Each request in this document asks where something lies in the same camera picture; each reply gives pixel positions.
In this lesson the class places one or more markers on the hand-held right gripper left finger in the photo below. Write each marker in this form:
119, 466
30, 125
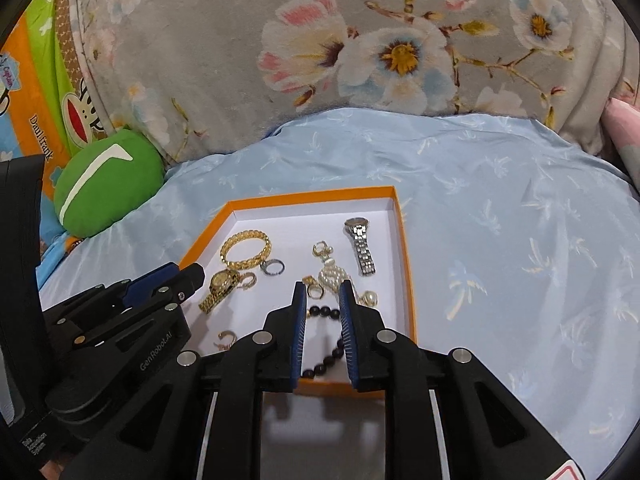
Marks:
300, 330

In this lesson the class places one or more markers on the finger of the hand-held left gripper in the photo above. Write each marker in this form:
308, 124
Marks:
142, 291
190, 280

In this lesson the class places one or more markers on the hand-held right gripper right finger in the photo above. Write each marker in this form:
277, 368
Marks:
347, 330

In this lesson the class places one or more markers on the gold metal watch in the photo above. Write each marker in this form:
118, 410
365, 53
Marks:
222, 282

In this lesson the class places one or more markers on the pearl drop earring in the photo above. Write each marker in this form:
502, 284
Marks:
371, 301

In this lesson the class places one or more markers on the gold hoop earring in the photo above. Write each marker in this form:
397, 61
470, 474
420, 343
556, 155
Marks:
251, 280
320, 249

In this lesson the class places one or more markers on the gold curved earring pink tip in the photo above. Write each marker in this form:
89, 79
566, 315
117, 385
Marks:
227, 334

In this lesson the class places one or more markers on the orange cardboard box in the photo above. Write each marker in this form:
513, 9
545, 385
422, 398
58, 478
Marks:
300, 215

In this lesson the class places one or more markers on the silver metal watch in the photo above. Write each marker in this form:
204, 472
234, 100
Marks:
363, 252

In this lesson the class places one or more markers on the green round pillow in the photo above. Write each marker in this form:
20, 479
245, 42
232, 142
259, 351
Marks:
110, 185

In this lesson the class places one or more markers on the light blue bed sheet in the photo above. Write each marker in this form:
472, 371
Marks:
500, 210

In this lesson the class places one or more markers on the cartoon printed cloth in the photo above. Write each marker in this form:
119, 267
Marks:
40, 95

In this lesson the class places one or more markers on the floral grey pillow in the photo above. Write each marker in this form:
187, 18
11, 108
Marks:
225, 60

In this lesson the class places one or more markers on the pink pillow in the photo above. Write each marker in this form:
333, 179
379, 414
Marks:
622, 130

